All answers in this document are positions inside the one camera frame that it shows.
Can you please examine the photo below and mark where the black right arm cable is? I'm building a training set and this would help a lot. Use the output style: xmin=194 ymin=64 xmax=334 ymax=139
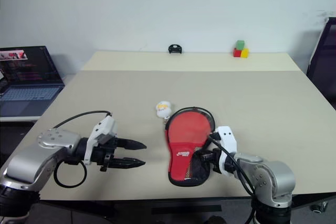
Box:
xmin=208 ymin=131 xmax=259 ymax=224

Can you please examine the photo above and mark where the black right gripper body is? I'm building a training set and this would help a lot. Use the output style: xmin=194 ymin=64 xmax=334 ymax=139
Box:
xmin=209 ymin=147 xmax=224 ymax=175

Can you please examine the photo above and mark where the dark rounded shape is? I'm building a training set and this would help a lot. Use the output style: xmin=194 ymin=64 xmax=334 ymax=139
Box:
xmin=206 ymin=216 xmax=229 ymax=224

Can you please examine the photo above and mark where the small black clip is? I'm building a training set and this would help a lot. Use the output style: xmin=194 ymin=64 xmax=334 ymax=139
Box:
xmin=168 ymin=44 xmax=183 ymax=55

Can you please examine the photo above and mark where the red table tennis paddle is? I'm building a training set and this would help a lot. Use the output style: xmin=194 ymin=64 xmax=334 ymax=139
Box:
xmin=167 ymin=110 xmax=213 ymax=180

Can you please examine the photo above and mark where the dark open laptop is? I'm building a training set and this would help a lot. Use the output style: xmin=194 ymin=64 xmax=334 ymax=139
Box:
xmin=0 ymin=45 xmax=66 ymax=117

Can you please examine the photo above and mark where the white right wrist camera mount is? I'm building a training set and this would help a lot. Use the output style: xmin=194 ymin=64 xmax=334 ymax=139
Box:
xmin=216 ymin=126 xmax=238 ymax=177

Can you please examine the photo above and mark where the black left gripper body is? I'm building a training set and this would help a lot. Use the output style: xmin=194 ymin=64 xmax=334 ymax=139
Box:
xmin=91 ymin=136 xmax=126 ymax=172

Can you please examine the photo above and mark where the grey caster wheel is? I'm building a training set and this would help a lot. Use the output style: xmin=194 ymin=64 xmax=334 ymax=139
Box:
xmin=310 ymin=201 xmax=329 ymax=213

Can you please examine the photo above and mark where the black table frame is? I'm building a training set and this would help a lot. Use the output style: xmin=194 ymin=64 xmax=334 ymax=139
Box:
xmin=39 ymin=194 xmax=336 ymax=220

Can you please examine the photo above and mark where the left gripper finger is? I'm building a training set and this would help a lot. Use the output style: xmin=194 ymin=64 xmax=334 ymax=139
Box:
xmin=122 ymin=139 xmax=147 ymax=152
xmin=109 ymin=156 xmax=147 ymax=170

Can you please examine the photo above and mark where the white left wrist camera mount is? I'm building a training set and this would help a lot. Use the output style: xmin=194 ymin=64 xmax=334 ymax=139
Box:
xmin=83 ymin=117 xmax=118 ymax=166

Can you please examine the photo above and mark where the black red paddle case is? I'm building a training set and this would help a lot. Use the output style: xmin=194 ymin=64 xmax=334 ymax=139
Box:
xmin=164 ymin=106 xmax=217 ymax=188

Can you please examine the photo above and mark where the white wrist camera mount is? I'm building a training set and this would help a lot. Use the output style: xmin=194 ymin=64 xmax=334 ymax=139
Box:
xmin=83 ymin=117 xmax=118 ymax=166
xmin=216 ymin=126 xmax=238 ymax=177

